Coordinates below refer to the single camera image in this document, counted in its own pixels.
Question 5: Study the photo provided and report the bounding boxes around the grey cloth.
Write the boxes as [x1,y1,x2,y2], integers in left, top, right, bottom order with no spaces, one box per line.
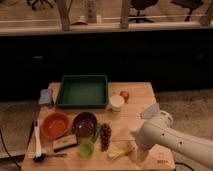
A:
[140,103,160,119]

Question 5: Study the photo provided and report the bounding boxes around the orange plastic bowl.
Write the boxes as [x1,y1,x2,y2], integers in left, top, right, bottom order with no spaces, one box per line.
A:
[41,112,70,140]

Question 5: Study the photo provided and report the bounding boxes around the small red tomato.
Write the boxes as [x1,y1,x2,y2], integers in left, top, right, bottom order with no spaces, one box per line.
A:
[120,91,130,103]

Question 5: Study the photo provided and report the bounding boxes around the green plastic tray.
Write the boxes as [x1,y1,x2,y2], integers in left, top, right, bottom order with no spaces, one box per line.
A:
[55,75,108,109]

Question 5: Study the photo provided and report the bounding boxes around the white paper cup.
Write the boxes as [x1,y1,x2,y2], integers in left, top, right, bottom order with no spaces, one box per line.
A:
[109,95,125,112]

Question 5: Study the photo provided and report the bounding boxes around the black cable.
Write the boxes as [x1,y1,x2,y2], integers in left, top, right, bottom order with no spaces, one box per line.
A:
[0,129,23,170]
[173,161,196,171]

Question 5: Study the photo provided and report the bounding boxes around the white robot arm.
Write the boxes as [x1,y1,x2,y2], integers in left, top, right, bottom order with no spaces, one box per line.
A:
[132,110,213,169]

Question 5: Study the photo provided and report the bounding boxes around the bunch of dark grapes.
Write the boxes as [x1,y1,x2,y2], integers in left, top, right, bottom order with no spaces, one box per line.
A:
[100,123,112,151]

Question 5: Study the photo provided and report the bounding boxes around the green plastic cup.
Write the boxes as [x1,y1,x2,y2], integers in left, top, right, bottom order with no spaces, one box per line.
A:
[78,140,94,158]

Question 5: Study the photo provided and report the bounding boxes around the dark red bowl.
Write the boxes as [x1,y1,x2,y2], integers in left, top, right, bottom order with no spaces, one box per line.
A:
[72,112,98,137]

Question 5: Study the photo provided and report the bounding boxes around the black cable left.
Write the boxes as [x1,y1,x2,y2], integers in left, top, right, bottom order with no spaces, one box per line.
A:
[0,129,23,170]

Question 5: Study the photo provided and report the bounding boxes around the black office chair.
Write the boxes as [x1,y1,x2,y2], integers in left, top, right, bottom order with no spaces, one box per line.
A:
[129,0,158,23]

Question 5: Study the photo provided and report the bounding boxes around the black spoon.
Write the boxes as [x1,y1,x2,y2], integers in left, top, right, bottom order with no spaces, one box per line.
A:
[33,153,67,163]

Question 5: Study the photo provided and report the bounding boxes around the yellow banana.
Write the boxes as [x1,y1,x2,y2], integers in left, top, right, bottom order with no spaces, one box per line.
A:
[107,142,135,161]

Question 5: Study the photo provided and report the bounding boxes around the green vegetable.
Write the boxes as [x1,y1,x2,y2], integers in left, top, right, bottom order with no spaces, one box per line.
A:
[91,123,101,143]

